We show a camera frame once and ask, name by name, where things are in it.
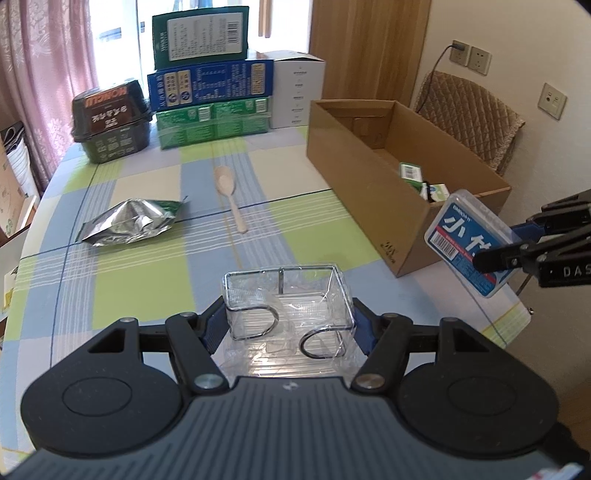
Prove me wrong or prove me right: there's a dark green box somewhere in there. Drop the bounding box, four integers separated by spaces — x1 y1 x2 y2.
152 6 250 70

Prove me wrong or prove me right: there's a large white medicine box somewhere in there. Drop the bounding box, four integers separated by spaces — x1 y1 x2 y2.
421 182 451 204

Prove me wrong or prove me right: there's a dark instant noodle bowl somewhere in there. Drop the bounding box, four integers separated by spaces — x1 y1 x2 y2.
71 79 153 165

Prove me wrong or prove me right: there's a clear plastic package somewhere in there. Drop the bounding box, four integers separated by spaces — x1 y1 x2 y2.
223 264 356 371

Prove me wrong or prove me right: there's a grey power cable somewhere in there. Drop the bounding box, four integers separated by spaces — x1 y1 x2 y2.
414 42 462 112

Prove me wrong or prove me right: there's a wrapped green box stack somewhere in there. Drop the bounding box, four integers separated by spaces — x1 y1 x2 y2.
156 97 271 151

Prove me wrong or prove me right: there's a blue white plastic box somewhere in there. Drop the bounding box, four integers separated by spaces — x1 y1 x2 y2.
424 188 520 299

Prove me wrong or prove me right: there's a chair with quilted cover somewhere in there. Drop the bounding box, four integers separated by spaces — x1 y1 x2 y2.
413 70 526 176

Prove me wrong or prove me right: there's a beige spoon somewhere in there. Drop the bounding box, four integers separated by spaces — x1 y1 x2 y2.
213 165 250 234

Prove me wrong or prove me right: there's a printed cardboard carton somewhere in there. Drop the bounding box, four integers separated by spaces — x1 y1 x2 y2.
0 121 43 241

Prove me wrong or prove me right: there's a brown cardboard box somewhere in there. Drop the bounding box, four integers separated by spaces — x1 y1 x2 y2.
307 99 511 278

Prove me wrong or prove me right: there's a silver foil bag green edge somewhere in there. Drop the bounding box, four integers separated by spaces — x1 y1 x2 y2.
81 197 190 248

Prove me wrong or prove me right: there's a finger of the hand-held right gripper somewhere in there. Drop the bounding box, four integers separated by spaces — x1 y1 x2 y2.
510 188 591 241
472 231 591 274

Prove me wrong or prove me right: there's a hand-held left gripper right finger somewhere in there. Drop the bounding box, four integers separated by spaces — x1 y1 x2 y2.
352 298 492 394

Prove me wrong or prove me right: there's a green medicine box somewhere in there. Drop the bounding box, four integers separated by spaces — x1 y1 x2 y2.
399 161 426 186

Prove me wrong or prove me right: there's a tall white box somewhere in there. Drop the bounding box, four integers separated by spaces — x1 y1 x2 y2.
268 50 327 130

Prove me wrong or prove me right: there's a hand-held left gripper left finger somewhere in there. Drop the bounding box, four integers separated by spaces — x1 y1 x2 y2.
88 298 228 395

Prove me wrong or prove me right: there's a pink curtain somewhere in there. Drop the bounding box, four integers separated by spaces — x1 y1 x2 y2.
0 0 101 188

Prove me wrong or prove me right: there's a plaid cloth covered desktop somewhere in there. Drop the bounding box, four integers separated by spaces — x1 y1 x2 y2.
0 124 533 464

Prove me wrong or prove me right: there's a window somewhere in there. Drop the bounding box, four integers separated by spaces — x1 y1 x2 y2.
90 0 315 63

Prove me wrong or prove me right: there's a wooden door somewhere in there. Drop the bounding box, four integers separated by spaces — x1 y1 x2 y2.
308 0 433 112

